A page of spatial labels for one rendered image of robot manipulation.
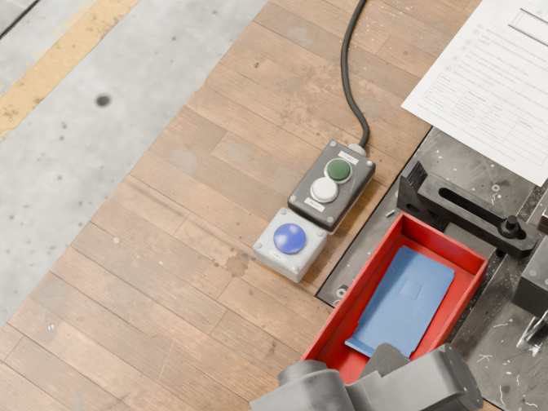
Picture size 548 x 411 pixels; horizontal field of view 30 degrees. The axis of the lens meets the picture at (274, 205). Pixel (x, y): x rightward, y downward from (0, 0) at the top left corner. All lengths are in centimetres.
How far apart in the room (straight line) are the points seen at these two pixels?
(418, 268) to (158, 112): 130
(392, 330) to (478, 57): 41
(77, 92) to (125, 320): 132
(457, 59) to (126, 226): 50
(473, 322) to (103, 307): 45
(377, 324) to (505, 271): 17
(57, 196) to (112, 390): 120
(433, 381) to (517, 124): 65
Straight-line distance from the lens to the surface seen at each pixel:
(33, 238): 237
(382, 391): 79
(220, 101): 138
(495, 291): 127
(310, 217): 127
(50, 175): 243
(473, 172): 133
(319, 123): 136
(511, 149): 136
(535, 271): 119
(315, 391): 75
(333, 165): 128
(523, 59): 143
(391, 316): 124
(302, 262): 124
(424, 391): 78
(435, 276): 126
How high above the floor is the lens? 207
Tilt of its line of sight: 64 degrees down
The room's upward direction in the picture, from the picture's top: 7 degrees counter-clockwise
